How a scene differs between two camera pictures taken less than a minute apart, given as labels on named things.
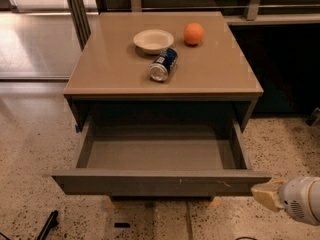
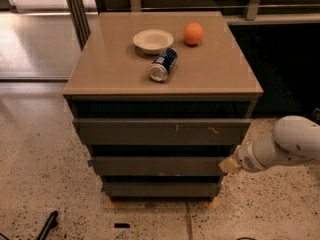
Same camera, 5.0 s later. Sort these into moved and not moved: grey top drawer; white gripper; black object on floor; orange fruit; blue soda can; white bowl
Moved: grey top drawer; white gripper
Not moved: orange fruit; black object on floor; blue soda can; white bowl
